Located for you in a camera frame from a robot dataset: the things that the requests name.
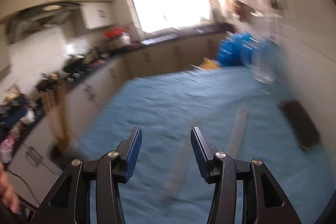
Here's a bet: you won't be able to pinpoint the black utensil holder cup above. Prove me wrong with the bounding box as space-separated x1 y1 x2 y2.
50 145 87 170

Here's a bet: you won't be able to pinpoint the light wooden chopstick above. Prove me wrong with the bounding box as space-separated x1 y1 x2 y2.
163 138 191 202
227 105 249 159

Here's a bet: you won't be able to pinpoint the lower kitchen cabinets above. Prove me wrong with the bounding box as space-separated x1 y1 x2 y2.
7 30 226 206

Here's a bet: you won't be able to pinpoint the person's hand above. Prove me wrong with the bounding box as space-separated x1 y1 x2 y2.
0 163 19 214

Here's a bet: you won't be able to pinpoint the black smartphone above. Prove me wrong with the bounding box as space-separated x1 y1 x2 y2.
278 100 321 151

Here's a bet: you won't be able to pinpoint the blue towel table cover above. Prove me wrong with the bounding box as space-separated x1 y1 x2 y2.
52 66 336 224

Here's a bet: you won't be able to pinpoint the black wok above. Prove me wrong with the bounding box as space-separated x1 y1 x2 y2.
62 54 88 73

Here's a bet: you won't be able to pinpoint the glass beer mug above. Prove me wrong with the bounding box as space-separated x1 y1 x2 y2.
251 39 281 84

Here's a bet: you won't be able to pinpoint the yellow plastic bag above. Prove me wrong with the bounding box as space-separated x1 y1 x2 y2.
199 58 221 70

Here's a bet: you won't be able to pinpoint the blue plastic bag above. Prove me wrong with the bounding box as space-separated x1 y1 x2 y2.
216 32 258 67

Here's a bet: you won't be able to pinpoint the red plastic basin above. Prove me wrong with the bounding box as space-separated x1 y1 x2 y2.
104 27 126 39

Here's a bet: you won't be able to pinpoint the range hood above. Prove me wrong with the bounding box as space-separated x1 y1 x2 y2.
6 1 81 44

